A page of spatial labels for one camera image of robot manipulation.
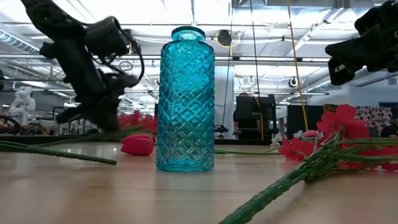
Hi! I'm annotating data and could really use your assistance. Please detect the blue textured glass vase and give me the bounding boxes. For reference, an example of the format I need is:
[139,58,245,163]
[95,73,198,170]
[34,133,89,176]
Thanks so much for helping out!
[155,26,216,173]

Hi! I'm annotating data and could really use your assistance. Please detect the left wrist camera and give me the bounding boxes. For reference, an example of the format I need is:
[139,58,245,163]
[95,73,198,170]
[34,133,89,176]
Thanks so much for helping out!
[85,16,131,60]

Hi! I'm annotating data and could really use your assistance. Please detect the black hanging cable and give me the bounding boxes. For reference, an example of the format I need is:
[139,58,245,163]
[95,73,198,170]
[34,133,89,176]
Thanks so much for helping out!
[249,0,264,141]

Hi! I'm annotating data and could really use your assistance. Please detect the red blossom spray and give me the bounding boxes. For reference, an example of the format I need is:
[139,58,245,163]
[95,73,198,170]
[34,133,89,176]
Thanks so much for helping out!
[30,111,158,147]
[218,104,398,224]

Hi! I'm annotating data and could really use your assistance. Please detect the yellow hanging cable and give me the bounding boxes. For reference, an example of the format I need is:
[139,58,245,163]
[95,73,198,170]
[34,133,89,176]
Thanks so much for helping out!
[285,0,309,131]

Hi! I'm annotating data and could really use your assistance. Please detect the black partition panel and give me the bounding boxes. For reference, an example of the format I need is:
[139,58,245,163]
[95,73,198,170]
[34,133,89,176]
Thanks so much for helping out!
[286,105,324,139]

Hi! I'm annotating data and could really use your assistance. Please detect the red artificial tulip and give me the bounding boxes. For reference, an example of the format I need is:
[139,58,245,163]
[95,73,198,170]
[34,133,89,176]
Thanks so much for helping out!
[120,134,282,156]
[0,141,118,166]

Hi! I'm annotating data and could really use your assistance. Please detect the white robot figure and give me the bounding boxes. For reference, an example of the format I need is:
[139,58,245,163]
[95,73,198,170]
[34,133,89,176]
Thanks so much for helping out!
[8,86,37,125]

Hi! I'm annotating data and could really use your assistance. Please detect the orange mandala cloth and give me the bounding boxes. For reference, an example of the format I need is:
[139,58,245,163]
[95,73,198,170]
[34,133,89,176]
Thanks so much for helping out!
[322,103,340,114]

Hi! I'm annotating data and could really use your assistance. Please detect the white blossom spray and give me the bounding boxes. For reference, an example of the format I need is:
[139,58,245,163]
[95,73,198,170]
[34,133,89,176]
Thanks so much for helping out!
[269,129,324,147]

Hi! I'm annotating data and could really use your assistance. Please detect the purple patterned cloth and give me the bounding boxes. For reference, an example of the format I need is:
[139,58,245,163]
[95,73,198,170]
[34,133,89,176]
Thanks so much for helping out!
[354,105,394,133]

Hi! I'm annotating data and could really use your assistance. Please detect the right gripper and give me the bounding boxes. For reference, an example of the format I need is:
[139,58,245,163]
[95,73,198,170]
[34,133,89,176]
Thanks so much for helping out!
[325,0,398,86]

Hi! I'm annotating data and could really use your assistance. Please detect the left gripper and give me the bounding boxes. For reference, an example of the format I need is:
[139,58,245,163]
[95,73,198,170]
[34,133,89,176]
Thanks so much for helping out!
[40,34,139,131]

